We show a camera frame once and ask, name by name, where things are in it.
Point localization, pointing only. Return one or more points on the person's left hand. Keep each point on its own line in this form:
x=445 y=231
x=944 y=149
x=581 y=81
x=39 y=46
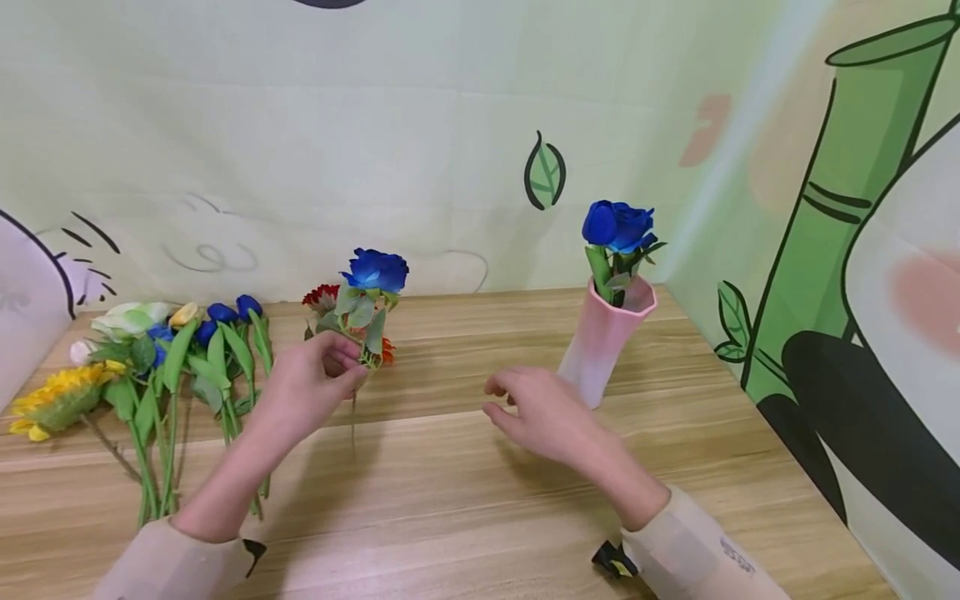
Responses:
x=298 y=390

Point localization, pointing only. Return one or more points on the person's right hand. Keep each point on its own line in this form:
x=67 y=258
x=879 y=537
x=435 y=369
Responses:
x=547 y=414

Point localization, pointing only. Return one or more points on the person's left thumb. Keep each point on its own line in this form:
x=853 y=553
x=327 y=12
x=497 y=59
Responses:
x=348 y=382

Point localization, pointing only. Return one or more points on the person's left fingers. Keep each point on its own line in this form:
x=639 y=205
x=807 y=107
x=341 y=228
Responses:
x=343 y=345

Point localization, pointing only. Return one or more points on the person's right fingers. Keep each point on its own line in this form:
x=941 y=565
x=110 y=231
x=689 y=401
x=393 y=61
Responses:
x=503 y=382

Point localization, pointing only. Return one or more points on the person's right thumb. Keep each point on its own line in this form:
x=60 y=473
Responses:
x=504 y=420

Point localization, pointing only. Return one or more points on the blue rose with grey-green leaves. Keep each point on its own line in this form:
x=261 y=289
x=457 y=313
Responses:
x=375 y=271

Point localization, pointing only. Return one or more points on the person's left forearm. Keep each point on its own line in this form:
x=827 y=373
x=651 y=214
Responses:
x=232 y=487

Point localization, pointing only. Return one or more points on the person's right forearm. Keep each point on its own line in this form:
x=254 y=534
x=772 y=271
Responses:
x=675 y=533

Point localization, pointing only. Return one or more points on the orange flower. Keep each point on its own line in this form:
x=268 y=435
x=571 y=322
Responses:
x=387 y=351

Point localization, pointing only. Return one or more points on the dark red flower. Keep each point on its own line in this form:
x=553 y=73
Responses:
x=322 y=296

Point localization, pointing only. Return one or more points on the blue tulip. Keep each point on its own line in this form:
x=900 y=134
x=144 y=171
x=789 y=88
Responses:
x=222 y=313
x=205 y=333
x=600 y=223
x=249 y=307

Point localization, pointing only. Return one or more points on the pink and white vase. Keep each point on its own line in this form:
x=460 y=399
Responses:
x=606 y=340

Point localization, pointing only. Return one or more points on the pale yellow tulip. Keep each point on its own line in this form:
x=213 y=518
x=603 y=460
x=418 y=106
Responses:
x=184 y=315

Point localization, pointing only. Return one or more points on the black wrist band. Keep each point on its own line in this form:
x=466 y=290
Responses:
x=615 y=560
x=255 y=553

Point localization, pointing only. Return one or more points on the bright blue flower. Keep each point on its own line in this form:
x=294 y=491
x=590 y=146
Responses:
x=160 y=343

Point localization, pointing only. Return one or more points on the blue rose with dark leaves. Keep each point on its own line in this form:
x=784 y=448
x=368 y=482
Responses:
x=634 y=227

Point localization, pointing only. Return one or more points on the large white flower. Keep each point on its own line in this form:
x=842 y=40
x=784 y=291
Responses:
x=136 y=318

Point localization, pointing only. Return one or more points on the small white tulip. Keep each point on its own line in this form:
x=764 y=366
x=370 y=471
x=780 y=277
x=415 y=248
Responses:
x=81 y=352

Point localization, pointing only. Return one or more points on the yellow sunflower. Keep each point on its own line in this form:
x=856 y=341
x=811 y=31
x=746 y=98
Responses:
x=61 y=397

